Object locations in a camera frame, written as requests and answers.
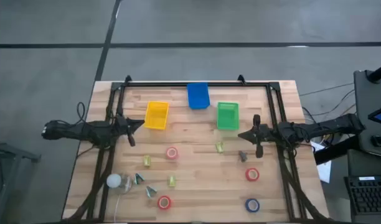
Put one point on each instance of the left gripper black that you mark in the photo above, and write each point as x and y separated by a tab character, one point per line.
123	126

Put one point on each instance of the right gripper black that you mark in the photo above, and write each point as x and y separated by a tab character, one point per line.
262	133

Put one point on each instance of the small yellow-green stapler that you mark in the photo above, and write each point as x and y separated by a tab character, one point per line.
172	181
219	147
147	161

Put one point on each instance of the red tape roll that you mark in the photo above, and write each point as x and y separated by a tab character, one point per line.
159	203
247	175

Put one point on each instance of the pink tape roll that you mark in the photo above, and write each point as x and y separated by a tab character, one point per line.
167	153

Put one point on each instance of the teal silver staple remover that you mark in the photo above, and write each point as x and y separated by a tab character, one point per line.
150	192
137	180

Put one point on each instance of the blue tape roll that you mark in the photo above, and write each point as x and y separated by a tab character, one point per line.
246	205

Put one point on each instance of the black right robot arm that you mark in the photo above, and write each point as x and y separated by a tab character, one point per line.
318	127

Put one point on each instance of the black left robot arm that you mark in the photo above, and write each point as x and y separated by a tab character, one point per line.
84	129

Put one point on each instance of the yellow plastic basket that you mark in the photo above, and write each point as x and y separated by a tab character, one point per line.
156	116

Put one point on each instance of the green plastic basket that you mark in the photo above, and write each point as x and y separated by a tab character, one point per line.
228	118

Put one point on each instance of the white ball lamp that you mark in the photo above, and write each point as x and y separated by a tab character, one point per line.
113	181

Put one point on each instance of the clear round disc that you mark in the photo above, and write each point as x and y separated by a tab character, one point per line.
127	185

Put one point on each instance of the blue plastic basket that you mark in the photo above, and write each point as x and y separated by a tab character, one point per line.
197	96

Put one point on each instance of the white paper sheet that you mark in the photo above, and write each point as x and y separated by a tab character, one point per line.
324	171

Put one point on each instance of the black desk beam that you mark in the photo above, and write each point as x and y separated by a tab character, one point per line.
333	152

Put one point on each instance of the grey desk top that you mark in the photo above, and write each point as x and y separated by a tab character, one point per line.
363	102

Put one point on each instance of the grey metal stand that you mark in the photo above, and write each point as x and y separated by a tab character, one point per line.
10	152

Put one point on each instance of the black computer mouse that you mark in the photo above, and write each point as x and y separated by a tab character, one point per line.
378	140

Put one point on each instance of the black keyboard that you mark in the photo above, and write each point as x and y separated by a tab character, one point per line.
369	196

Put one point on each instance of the black pole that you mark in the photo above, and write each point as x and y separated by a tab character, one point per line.
380	73

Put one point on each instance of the black metal table frame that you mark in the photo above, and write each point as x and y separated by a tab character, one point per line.
153	84

